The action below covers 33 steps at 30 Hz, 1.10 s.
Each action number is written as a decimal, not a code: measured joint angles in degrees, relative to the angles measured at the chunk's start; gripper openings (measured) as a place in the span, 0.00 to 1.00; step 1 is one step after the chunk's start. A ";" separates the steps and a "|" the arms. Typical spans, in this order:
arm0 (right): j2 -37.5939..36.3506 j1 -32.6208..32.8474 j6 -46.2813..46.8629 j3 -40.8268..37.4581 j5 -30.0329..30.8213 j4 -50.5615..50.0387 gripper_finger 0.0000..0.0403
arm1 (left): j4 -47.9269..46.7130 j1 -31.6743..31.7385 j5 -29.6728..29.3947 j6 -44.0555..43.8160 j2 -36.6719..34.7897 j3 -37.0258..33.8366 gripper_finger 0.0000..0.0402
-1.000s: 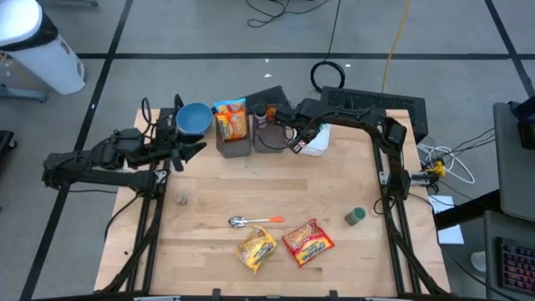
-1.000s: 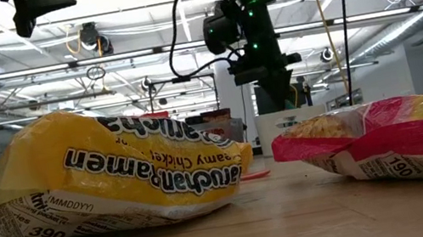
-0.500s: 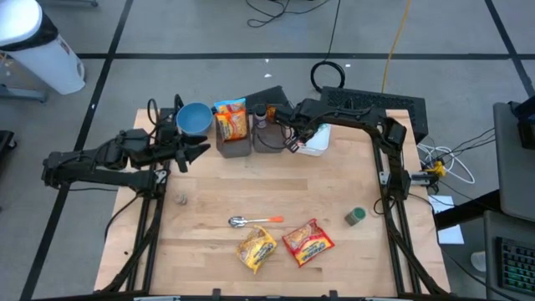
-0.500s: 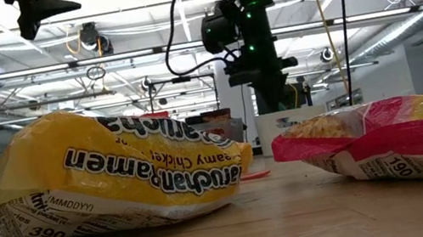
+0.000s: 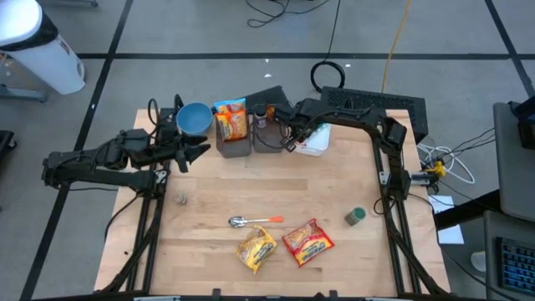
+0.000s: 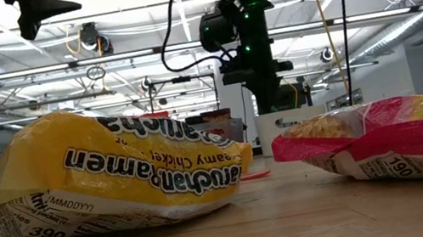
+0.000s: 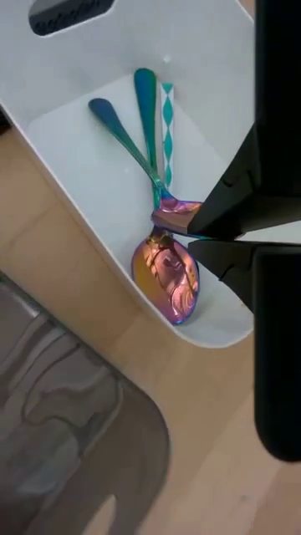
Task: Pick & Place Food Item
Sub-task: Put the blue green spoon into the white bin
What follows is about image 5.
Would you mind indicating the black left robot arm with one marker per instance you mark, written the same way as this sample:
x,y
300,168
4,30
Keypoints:
x,y
117,177

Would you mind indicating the white plastic bin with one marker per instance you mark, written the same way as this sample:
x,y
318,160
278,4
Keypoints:
x,y
317,144

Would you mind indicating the blue bowl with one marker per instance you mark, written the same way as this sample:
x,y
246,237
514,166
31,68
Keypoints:
x,y
194,119

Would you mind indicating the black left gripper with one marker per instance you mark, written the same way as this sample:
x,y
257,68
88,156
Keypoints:
x,y
167,140

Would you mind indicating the black wedge stand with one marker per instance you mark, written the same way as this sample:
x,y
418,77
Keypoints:
x,y
267,98

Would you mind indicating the grey plastic bin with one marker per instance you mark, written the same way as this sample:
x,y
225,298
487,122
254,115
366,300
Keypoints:
x,y
234,148

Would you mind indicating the white computer mouse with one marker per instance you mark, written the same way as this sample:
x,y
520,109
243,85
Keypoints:
x,y
478,261

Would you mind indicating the white trash can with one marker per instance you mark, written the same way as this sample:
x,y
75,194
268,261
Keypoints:
x,y
42,62

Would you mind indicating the white paper sheet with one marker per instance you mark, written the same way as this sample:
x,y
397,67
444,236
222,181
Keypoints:
x,y
449,234

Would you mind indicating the backlit keyboard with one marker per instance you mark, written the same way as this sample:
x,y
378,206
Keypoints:
x,y
518,265

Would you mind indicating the orange ramen packet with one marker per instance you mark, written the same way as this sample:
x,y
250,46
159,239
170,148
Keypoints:
x,y
232,125

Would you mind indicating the grey monitor back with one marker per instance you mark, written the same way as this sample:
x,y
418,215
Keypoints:
x,y
514,175

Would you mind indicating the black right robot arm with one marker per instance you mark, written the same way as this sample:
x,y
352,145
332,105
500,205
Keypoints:
x,y
355,115

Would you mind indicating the yellow ramen packet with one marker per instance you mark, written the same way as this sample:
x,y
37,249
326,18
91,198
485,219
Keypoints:
x,y
256,248

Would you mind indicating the red ramen packet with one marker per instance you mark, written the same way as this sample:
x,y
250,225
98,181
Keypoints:
x,y
308,242

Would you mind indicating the green lid spice jar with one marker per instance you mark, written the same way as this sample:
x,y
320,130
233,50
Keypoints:
x,y
355,216

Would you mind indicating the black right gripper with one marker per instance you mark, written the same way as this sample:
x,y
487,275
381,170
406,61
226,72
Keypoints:
x,y
299,121

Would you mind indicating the black computer case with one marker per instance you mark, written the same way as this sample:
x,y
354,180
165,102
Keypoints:
x,y
368,100

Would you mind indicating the clear bin middle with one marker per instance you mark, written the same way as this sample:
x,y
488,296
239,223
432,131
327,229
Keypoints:
x,y
267,138

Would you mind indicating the yellow plug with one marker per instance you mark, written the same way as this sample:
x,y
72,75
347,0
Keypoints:
x,y
438,168

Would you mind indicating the black blue device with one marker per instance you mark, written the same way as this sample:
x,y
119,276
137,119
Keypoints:
x,y
526,125

